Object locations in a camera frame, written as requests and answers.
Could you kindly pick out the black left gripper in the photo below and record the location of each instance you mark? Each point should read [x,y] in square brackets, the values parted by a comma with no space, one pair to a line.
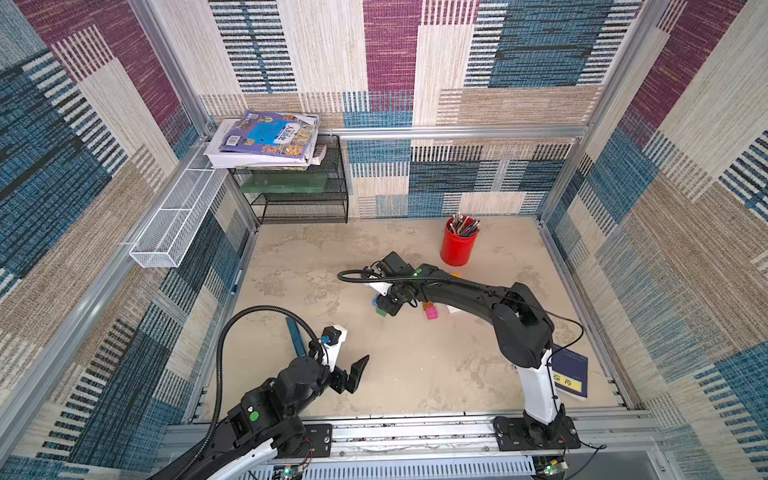
[355,374]

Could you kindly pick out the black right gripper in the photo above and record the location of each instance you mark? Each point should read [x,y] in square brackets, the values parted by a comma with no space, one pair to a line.
[390,294]

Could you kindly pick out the magenta lego brick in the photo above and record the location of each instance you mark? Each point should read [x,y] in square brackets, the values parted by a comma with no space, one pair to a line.
[431,313]

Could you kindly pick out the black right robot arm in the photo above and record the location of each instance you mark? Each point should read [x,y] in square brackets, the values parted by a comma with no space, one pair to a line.
[524,332]

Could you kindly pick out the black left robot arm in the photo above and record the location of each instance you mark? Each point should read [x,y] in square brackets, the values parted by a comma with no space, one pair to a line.
[266,422]

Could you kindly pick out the teal blue marker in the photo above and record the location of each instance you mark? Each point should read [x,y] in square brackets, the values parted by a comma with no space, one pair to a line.
[296,339]

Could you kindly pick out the red pen cup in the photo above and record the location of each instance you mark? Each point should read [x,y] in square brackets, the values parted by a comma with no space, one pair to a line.
[456,250]

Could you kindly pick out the pens in cup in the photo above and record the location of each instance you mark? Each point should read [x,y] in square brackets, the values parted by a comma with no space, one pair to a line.
[463,226]

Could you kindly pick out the green folder on shelf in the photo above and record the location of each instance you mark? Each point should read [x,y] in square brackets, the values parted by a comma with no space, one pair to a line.
[284,183]

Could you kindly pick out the dark blue notebook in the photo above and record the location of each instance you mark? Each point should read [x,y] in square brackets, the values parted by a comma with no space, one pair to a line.
[570,373]

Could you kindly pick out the stack of books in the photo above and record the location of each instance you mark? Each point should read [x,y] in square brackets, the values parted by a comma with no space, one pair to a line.
[267,140]

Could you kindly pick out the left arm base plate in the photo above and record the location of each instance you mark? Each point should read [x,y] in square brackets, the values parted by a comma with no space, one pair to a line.
[312,441]

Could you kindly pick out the black wire mesh shelf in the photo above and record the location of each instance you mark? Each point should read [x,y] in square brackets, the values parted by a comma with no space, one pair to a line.
[316,194]

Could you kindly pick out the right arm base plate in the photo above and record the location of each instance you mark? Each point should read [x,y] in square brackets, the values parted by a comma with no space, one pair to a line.
[524,433]

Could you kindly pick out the white wire basket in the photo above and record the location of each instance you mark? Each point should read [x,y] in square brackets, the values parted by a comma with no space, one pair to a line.
[165,241]

